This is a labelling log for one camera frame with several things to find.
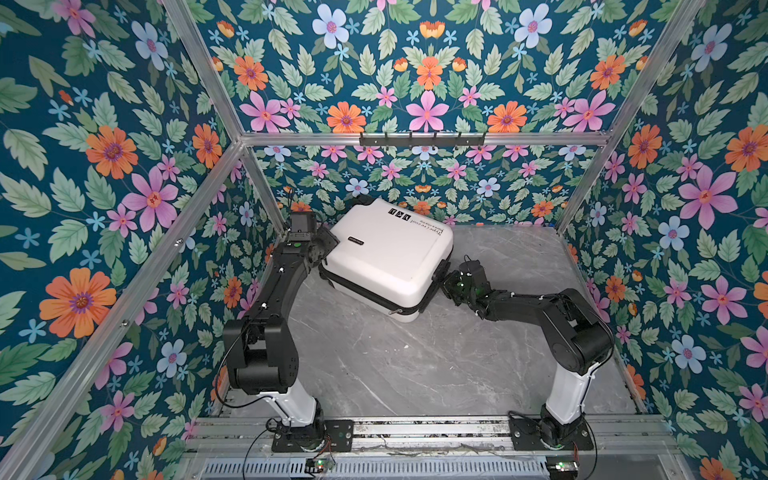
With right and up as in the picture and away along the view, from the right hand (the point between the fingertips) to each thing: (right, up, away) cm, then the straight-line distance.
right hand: (434, 277), depth 96 cm
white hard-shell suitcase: (-15, +7, -11) cm, 20 cm away
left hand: (-30, +14, -9) cm, 34 cm away
